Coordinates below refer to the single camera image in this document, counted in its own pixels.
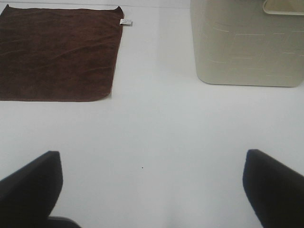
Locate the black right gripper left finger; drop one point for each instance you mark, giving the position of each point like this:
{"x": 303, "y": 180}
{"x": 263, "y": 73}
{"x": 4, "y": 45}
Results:
{"x": 28, "y": 196}

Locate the beige plastic basket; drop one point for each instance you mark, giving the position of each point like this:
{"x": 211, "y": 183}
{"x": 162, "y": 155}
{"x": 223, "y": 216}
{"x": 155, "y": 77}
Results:
{"x": 248, "y": 42}

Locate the brown towel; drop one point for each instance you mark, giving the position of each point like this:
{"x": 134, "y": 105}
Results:
{"x": 58, "y": 55}

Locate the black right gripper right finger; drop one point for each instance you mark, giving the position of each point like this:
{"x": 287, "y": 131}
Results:
{"x": 275, "y": 191}

